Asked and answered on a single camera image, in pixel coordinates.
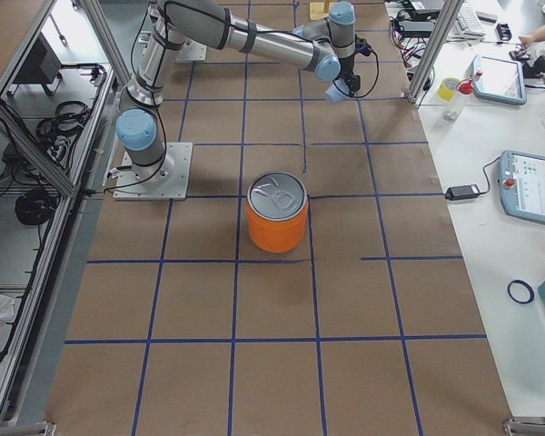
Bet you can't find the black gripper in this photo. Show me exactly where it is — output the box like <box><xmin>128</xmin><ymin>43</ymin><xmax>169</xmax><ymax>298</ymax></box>
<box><xmin>344</xmin><ymin>38</ymin><xmax>373</xmax><ymax>96</ymax></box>

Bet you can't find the person hand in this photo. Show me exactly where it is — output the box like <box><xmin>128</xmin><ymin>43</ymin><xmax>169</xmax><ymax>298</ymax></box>
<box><xmin>519</xmin><ymin>30</ymin><xmax>545</xmax><ymax>47</ymax></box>

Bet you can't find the yellow tape roll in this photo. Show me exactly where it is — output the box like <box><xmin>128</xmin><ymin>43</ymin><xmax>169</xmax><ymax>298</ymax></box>
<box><xmin>437</xmin><ymin>77</ymin><xmax>461</xmax><ymax>102</ymax></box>

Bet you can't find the white keyboard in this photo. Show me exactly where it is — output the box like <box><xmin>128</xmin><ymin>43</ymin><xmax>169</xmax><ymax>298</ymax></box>
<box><xmin>454</xmin><ymin>2</ymin><xmax>486</xmax><ymax>39</ymax></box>

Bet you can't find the upper teach pendant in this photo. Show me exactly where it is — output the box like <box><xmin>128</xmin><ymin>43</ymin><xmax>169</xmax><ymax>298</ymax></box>
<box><xmin>471</xmin><ymin>54</ymin><xmax>527</xmax><ymax>105</ymax></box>

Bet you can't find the teach pendant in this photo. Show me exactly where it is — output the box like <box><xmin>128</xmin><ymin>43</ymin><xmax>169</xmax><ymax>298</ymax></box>
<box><xmin>471</xmin><ymin>54</ymin><xmax>527</xmax><ymax>105</ymax></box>
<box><xmin>497</xmin><ymin>150</ymin><xmax>545</xmax><ymax>224</ymax></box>

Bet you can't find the black power adapter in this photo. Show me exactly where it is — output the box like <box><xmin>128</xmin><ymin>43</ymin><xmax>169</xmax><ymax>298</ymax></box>
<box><xmin>444</xmin><ymin>184</ymin><xmax>481</xmax><ymax>201</ymax></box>

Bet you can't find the lower teach pendant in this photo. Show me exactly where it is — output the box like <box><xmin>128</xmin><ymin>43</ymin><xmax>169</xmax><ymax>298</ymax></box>
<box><xmin>497</xmin><ymin>150</ymin><xmax>545</xmax><ymax>224</ymax></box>

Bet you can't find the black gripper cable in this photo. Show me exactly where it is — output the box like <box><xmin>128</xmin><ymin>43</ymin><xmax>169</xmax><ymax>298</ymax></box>
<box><xmin>352</xmin><ymin>35</ymin><xmax>382</xmax><ymax>99</ymax></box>

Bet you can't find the aluminium frame post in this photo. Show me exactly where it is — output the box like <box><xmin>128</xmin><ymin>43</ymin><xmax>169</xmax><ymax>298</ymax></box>
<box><xmin>406</xmin><ymin>0</ymin><xmax>463</xmax><ymax>103</ymax></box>

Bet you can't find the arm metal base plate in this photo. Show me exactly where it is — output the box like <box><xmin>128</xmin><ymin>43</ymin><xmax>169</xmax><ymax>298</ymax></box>
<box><xmin>113</xmin><ymin>142</ymin><xmax>193</xmax><ymax>201</ymax></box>

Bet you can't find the blue tape ring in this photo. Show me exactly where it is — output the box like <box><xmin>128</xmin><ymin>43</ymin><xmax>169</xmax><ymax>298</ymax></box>
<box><xmin>506</xmin><ymin>278</ymin><xmax>536</xmax><ymax>304</ymax></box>

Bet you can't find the black cable bundle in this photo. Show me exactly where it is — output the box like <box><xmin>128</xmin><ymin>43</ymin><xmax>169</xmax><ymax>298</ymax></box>
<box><xmin>14</xmin><ymin>185</ymin><xmax>55</xmax><ymax>228</ymax></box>

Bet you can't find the aluminium frame rail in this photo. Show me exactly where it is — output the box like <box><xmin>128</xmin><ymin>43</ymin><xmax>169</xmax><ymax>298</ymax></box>
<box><xmin>0</xmin><ymin>1</ymin><xmax>130</xmax><ymax>435</ymax></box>

